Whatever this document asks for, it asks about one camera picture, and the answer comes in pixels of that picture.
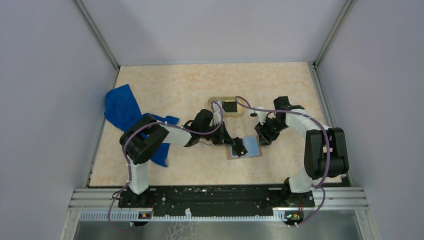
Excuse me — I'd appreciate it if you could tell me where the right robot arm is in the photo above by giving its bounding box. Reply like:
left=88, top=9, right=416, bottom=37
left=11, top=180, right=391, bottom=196
left=250, top=96, right=349, bottom=206

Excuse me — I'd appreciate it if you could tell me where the blue cloth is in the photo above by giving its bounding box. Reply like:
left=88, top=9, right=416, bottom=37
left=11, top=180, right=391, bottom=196
left=104, top=84, right=180, bottom=168

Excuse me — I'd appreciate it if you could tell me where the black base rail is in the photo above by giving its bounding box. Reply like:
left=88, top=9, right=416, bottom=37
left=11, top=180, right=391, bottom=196
left=118, top=183, right=315, bottom=217

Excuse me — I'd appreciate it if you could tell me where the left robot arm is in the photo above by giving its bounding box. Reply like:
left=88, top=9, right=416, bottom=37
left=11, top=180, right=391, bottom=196
left=119, top=109, right=248, bottom=207

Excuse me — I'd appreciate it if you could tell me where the aluminium frame rail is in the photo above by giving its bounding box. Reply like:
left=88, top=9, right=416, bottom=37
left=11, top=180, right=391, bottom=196
left=69, top=187, right=369, bottom=222

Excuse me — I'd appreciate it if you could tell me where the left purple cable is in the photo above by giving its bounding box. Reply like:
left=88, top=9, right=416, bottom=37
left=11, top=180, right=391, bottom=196
left=107, top=100, right=225, bottom=233

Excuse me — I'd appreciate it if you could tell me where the beige oval tray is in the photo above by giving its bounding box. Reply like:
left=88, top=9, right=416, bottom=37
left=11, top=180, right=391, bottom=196
left=206, top=96, right=245, bottom=118

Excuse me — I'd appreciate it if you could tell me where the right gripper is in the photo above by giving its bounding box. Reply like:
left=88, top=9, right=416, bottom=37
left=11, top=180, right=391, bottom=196
left=254, top=116, right=289, bottom=147

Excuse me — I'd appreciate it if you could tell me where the tan leather card holder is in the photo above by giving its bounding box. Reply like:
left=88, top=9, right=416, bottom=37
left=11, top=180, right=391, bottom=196
left=226, top=136, right=263, bottom=160

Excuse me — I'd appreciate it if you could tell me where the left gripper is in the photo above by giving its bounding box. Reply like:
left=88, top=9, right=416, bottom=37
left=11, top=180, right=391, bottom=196
left=200, top=121, right=236, bottom=146

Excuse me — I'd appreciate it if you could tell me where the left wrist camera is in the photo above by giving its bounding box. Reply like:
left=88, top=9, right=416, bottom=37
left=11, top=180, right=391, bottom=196
left=212, top=105, right=224, bottom=125

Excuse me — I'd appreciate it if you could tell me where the black card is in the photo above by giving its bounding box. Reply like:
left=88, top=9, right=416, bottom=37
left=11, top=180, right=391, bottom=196
left=231, top=137, right=248, bottom=158
left=222, top=101, right=238, bottom=113

